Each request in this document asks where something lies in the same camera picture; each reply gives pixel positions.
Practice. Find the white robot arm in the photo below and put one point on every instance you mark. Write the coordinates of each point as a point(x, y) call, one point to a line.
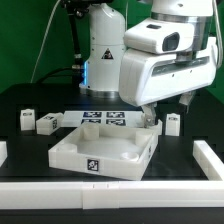
point(170, 53)

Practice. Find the white square tabletop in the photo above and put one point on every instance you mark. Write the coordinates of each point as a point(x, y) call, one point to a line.
point(106, 150)

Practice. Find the white obstacle fence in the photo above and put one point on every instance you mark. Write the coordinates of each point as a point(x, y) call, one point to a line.
point(122, 194)

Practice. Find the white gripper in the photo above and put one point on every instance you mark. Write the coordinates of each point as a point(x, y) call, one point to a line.
point(146, 78)

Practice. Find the white marker sheet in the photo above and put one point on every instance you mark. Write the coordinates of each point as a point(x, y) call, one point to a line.
point(121, 118)

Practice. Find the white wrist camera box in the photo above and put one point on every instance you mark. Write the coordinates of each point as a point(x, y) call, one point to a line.
point(159, 37)

